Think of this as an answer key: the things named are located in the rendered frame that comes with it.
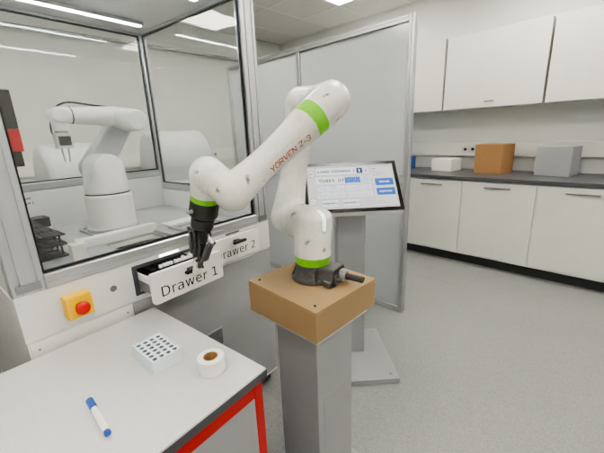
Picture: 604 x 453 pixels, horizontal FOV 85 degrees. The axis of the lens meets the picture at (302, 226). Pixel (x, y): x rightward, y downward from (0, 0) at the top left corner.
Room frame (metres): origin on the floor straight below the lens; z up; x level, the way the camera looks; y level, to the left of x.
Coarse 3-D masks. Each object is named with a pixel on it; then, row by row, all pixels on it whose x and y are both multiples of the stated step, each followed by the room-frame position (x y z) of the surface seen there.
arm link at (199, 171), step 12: (204, 156) 1.01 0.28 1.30; (192, 168) 0.98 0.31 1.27; (204, 168) 0.96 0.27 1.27; (216, 168) 0.96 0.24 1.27; (192, 180) 0.98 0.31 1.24; (204, 180) 0.94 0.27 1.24; (192, 192) 1.00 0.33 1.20; (204, 192) 0.96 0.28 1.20; (204, 204) 0.99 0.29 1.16; (216, 204) 1.02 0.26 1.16
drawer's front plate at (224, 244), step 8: (240, 232) 1.49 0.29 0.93; (248, 232) 1.51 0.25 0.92; (256, 232) 1.55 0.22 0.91; (216, 240) 1.38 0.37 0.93; (224, 240) 1.39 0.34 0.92; (232, 240) 1.43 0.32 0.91; (248, 240) 1.50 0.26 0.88; (256, 240) 1.54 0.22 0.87; (216, 248) 1.36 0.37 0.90; (224, 248) 1.39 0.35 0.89; (232, 248) 1.43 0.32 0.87; (248, 248) 1.50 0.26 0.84; (256, 248) 1.54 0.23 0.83; (232, 256) 1.42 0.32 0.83; (240, 256) 1.46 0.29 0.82
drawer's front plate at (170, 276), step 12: (216, 252) 1.22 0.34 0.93; (180, 264) 1.10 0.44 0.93; (192, 264) 1.14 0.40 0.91; (204, 264) 1.18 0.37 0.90; (216, 264) 1.22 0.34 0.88; (156, 276) 1.03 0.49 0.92; (168, 276) 1.06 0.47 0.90; (180, 276) 1.10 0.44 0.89; (192, 276) 1.13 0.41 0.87; (216, 276) 1.21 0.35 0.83; (156, 288) 1.03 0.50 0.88; (180, 288) 1.09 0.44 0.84; (192, 288) 1.13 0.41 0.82; (156, 300) 1.02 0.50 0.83
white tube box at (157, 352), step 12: (156, 336) 0.87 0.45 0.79; (132, 348) 0.82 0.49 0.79; (144, 348) 0.81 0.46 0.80; (156, 348) 0.81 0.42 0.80; (168, 348) 0.81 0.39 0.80; (180, 348) 0.80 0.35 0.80; (144, 360) 0.78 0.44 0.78; (156, 360) 0.75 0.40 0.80; (168, 360) 0.77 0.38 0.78; (156, 372) 0.75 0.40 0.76
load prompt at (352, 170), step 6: (318, 168) 1.84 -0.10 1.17; (324, 168) 1.84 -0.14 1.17; (330, 168) 1.84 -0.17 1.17; (336, 168) 1.84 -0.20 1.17; (342, 168) 1.84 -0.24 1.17; (348, 168) 1.84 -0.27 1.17; (354, 168) 1.84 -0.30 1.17; (360, 168) 1.84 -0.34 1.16; (366, 168) 1.84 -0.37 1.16; (318, 174) 1.82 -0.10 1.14; (324, 174) 1.82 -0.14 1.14; (330, 174) 1.82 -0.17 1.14; (336, 174) 1.82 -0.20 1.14; (342, 174) 1.82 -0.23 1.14; (348, 174) 1.82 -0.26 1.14
